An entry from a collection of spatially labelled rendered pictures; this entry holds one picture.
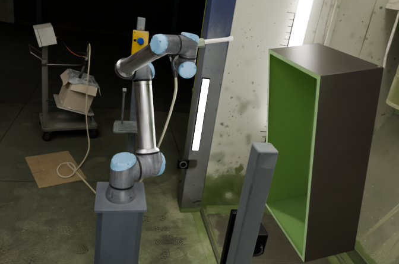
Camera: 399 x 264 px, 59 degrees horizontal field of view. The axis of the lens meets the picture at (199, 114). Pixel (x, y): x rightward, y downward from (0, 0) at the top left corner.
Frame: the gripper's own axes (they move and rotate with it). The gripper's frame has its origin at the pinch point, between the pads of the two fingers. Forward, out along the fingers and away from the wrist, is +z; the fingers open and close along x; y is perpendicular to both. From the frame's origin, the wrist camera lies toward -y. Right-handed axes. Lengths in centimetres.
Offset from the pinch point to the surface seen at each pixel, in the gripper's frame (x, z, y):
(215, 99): 39, 50, 57
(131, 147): -31, 74, 99
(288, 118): 76, -2, 57
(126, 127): -33, 58, 72
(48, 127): -117, 193, 120
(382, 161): 178, 13, 124
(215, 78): 41, 51, 39
